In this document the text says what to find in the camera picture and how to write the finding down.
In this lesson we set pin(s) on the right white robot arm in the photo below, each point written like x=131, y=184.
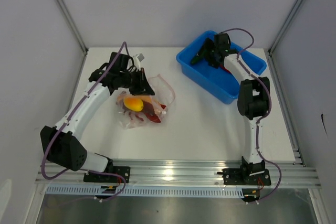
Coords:
x=253, y=102

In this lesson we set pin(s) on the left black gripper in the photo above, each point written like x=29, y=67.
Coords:
x=143, y=88

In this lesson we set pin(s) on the red toy lobster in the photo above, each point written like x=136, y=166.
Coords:
x=142, y=117

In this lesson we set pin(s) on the aluminium rail frame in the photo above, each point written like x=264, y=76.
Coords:
x=205, y=173

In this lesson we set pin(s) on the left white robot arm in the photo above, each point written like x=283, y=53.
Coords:
x=61, y=143

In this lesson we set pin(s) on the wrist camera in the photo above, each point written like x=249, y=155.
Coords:
x=138, y=58
x=222, y=41

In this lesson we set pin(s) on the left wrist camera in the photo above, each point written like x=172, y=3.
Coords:
x=138, y=58

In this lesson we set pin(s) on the red toy chili pepper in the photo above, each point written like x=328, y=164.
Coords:
x=226, y=70

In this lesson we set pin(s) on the slotted cable duct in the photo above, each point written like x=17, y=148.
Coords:
x=143, y=191

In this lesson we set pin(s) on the yellow orange toy fruit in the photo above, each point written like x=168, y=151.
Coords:
x=133, y=104

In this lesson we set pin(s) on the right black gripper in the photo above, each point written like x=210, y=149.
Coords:
x=209, y=44

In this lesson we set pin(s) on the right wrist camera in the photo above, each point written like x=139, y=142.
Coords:
x=222, y=41

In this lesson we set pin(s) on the blue plastic bin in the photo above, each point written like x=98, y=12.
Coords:
x=217, y=82

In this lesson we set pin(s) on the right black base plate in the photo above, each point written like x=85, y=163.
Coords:
x=235, y=176

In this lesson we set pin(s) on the clear zip top bag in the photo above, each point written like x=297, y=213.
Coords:
x=164, y=94

